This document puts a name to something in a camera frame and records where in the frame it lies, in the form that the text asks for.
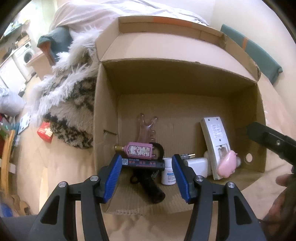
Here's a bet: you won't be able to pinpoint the red packet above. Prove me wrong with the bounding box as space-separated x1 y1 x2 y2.
37 122 54 143

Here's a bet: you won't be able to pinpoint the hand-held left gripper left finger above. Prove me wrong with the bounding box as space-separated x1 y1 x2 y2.
28 153 122 241

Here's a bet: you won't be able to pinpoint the fluffy patterned blanket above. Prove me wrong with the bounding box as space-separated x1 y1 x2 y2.
30 25 103 150

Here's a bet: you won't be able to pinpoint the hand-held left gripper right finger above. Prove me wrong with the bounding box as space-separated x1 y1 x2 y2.
171 153 267 241

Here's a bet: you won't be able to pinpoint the teal pillow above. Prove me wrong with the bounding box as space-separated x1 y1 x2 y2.
37 27 74 66

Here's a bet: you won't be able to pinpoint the grey plastic bag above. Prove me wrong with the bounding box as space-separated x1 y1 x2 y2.
0 90 25 116

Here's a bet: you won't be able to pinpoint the wooden drying rack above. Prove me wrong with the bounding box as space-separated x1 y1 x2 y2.
0 128 16 193

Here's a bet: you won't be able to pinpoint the black box red labels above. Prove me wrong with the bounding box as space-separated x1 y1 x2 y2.
120 158 166 169

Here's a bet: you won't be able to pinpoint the person's grey clothed leg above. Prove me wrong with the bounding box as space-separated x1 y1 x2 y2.
0 214 38 241

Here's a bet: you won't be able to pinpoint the white charger adapter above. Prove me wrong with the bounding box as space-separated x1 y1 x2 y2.
181 153 209 178

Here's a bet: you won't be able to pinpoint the pink patterned perfume bottle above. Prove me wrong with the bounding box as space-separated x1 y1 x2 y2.
114 142 153 160

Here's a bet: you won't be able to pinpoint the clear pink massage comb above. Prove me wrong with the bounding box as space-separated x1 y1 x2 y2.
138 113 159 142

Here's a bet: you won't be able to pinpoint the beige bedside stand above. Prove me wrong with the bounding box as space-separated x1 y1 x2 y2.
25 50 57 80

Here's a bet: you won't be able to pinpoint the white washing machine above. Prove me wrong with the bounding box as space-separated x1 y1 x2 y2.
14 42 35 67

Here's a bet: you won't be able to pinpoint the person's right hand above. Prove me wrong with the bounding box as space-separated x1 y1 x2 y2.
264 174 296 224

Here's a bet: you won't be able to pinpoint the black flashlight with strap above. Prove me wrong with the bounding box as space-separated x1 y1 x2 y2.
131 142 166 204

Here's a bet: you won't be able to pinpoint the white pill bottle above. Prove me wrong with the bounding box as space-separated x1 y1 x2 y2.
161 158 177 185

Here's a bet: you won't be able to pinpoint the teal cushion with orange stripe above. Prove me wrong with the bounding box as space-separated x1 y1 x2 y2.
220 24 283 85

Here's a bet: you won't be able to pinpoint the white duvet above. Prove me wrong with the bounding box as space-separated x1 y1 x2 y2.
48 0 210 35

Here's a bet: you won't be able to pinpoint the white base cabinet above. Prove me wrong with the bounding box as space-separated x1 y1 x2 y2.
0 58 26 91

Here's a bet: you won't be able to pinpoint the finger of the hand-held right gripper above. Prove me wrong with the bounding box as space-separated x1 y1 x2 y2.
246 122 296 165

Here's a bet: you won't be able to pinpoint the bathroom scale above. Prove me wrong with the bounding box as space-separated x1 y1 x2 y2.
18 113 31 134

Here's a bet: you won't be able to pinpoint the white remote control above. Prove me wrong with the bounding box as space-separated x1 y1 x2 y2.
200 116 232 181

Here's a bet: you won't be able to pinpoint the cardboard box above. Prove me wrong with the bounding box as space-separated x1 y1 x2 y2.
92 16 266 215

